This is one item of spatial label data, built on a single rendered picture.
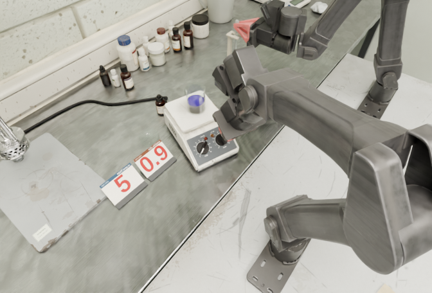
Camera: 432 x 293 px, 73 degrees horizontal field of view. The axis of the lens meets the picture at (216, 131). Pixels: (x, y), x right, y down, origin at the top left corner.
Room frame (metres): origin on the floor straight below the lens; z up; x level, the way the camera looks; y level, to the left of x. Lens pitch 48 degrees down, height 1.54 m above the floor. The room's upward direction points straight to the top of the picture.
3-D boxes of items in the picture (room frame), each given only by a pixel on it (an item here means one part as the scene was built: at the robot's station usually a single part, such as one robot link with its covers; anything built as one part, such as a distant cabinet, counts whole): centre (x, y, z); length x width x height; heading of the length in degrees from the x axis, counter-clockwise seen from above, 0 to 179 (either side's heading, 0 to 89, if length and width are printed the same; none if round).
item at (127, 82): (0.76, 0.29, 0.94); 0.03 x 0.03 x 0.08
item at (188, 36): (1.01, 0.11, 0.95); 0.04 x 0.04 x 0.10
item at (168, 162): (0.45, 0.16, 0.92); 0.09 x 0.06 x 0.04; 139
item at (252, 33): (0.81, -0.15, 1.06); 0.10 x 0.07 x 0.07; 142
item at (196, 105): (0.56, 0.05, 1.02); 0.06 x 0.05 x 0.08; 137
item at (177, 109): (0.57, 0.06, 0.98); 0.12 x 0.12 x 0.01; 31
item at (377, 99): (0.70, -0.52, 0.94); 0.20 x 0.07 x 0.08; 142
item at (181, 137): (0.54, 0.05, 0.94); 0.22 x 0.13 x 0.08; 31
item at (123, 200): (0.37, 0.22, 0.92); 0.09 x 0.06 x 0.04; 139
